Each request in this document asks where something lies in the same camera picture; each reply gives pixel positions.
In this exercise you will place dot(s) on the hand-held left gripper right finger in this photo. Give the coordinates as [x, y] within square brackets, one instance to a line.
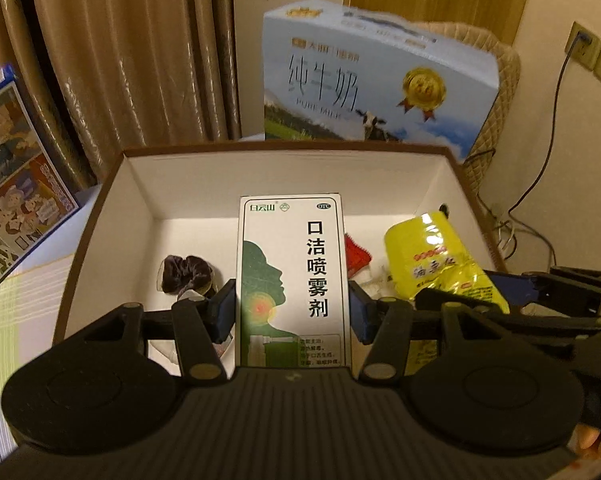
[360, 315]

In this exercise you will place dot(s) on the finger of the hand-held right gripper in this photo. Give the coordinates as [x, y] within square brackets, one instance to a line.
[515, 287]
[530, 325]

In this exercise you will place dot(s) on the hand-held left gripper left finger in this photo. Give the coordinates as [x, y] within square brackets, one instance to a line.
[223, 310]

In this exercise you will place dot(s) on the dark velvet hair scrunchie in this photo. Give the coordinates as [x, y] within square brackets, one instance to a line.
[185, 272]

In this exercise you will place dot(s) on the red candy packet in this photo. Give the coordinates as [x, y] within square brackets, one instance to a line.
[355, 255]

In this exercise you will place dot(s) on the white green medicine spray box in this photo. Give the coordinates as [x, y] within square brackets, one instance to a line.
[290, 260]

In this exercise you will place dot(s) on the yellow snack packet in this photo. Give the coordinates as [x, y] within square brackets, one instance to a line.
[430, 260]

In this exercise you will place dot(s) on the brown cardboard storage box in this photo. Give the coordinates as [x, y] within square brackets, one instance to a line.
[145, 200]

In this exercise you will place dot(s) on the person's right hand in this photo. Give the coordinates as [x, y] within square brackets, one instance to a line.
[588, 440]

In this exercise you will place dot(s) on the beige quilted chair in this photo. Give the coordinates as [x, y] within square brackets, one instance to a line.
[500, 125]

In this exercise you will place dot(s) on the light blue milk carton box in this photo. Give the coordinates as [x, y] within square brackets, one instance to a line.
[330, 85]

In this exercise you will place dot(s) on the blue cartoon printed box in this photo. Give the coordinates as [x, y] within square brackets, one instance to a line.
[20, 185]

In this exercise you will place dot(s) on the brown pleated curtain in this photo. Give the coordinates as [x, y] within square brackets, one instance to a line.
[130, 60]

